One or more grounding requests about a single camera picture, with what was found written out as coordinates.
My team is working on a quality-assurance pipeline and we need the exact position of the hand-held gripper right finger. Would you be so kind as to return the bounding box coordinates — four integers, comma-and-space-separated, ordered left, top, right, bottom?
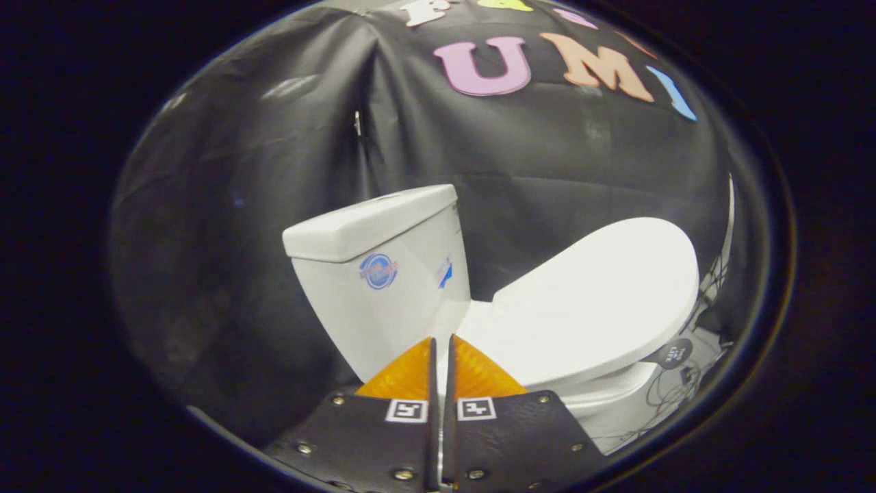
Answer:
441, 333, 606, 490

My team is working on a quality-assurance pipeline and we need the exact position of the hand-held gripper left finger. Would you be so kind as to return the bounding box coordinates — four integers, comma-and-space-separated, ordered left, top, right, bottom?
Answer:
263, 336, 439, 490

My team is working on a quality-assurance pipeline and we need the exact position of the white toilet lid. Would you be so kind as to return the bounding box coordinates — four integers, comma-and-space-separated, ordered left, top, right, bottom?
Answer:
455, 217, 700, 388

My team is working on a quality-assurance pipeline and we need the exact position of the black round lid tab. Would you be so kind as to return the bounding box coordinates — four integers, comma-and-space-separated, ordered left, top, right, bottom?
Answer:
643, 338, 694, 370

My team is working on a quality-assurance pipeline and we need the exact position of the white ceramic toilet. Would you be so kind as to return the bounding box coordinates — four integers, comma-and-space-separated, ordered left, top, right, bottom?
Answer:
283, 184, 707, 456

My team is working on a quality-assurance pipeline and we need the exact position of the white toilet tank cover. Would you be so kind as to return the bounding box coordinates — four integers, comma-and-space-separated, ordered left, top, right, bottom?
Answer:
283, 184, 459, 264

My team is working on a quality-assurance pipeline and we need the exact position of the black backdrop cloth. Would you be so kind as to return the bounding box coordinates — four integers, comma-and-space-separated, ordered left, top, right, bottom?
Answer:
109, 0, 738, 446

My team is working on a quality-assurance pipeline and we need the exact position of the black floor cable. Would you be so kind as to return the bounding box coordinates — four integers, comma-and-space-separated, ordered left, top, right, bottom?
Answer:
643, 253, 733, 439

